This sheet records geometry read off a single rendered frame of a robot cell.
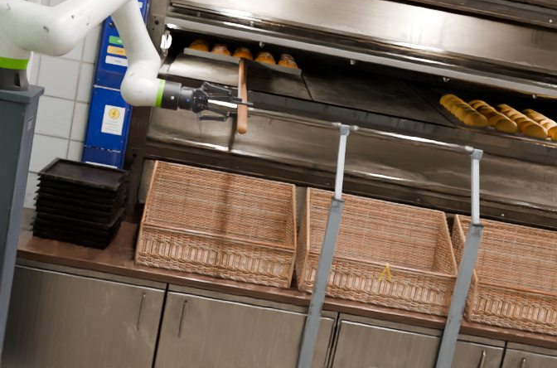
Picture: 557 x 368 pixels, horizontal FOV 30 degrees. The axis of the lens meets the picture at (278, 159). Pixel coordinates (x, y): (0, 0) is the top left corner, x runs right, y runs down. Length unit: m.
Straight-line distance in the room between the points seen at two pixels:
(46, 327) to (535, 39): 2.11
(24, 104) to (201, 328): 1.12
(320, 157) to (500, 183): 0.72
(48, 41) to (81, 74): 1.17
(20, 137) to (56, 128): 1.10
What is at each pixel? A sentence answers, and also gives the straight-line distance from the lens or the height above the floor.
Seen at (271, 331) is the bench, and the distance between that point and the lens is 3.66.
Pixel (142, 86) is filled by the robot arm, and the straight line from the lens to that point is 3.39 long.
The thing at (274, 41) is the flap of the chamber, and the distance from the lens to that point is 3.83.
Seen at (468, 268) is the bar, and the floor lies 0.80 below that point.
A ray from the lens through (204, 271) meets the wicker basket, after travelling 3.65.
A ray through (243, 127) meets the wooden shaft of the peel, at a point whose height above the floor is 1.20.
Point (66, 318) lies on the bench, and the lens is 3.69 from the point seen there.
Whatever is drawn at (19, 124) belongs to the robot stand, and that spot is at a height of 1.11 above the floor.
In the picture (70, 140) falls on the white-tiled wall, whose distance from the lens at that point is 4.08.
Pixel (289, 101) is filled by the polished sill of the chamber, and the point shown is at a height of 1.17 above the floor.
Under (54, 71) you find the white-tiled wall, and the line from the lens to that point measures 4.05.
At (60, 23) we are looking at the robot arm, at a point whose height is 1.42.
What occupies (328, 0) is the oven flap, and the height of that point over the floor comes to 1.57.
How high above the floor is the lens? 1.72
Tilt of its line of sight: 11 degrees down
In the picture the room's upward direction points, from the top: 11 degrees clockwise
